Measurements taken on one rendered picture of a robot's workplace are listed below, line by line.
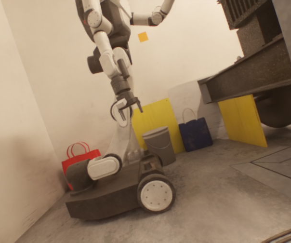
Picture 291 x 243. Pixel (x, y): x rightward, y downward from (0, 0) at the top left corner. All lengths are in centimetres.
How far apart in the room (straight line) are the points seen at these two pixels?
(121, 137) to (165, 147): 58
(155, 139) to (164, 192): 69
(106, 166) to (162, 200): 40
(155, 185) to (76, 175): 53
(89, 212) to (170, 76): 156
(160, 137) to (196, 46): 119
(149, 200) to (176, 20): 193
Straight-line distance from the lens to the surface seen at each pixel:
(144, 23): 142
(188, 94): 187
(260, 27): 130
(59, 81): 205
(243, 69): 148
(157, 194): 87
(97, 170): 105
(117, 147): 103
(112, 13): 114
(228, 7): 139
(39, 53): 225
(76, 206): 109
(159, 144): 147
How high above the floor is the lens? 49
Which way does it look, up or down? 3 degrees down
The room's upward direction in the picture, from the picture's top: 19 degrees counter-clockwise
